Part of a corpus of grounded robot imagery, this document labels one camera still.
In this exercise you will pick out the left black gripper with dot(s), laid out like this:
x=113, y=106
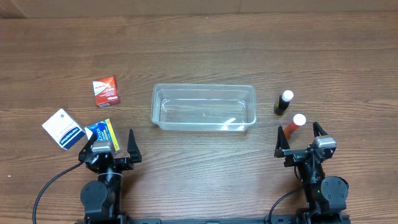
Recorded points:
x=132, y=148

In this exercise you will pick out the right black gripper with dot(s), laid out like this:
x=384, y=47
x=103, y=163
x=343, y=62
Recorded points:
x=281, y=149

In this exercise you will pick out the orange bottle white cap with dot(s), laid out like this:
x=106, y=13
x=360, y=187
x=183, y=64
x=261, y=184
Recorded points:
x=297, y=121

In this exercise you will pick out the blue yellow VapoDrops box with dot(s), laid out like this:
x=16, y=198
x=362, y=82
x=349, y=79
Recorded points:
x=104, y=132

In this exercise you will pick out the dark bottle white cap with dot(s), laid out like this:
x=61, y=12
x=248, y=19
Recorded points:
x=283, y=102

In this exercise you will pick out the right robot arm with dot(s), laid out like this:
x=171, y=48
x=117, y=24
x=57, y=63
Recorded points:
x=326, y=196

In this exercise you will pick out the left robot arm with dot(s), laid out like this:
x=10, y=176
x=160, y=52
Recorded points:
x=102, y=197

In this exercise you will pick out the clear plastic container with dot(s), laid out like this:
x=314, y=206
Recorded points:
x=203, y=107

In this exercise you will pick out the white and navy box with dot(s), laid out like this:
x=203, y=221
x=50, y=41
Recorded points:
x=63, y=129

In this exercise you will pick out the red cardboard box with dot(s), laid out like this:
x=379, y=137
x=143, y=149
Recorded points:
x=106, y=92

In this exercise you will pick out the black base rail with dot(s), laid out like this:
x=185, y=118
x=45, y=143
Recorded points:
x=211, y=221

